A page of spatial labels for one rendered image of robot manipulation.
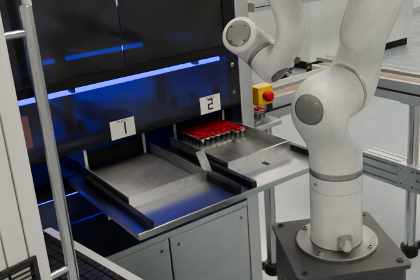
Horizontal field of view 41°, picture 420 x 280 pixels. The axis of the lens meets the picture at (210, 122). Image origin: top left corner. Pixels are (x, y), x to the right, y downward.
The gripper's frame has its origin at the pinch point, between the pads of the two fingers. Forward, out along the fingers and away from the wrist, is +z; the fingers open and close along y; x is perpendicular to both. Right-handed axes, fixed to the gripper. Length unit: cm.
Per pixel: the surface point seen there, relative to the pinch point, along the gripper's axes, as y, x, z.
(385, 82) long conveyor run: -12, -17, 103
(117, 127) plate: 55, 12, 0
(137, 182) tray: 48, 30, 1
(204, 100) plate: 37.7, 0.6, 26.2
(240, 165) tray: 21.0, 24.4, 17.7
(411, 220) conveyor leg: -15, 42, 130
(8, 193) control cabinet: 33, 36, -65
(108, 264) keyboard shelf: 41, 52, -23
